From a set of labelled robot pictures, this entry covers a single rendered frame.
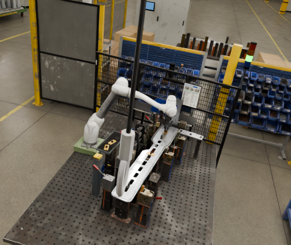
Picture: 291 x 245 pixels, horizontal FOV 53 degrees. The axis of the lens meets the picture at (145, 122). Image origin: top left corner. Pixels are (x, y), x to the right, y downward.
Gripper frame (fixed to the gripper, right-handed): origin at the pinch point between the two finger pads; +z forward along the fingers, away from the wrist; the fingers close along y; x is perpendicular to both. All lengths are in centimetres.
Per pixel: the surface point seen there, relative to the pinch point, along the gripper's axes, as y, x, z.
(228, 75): 48, 58, -59
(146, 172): 7, -77, 5
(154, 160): 6, -55, 5
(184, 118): 10.2, 42.4, 2.9
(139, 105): -51, 42, 2
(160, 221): 32, -97, 35
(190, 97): 10, 54, -21
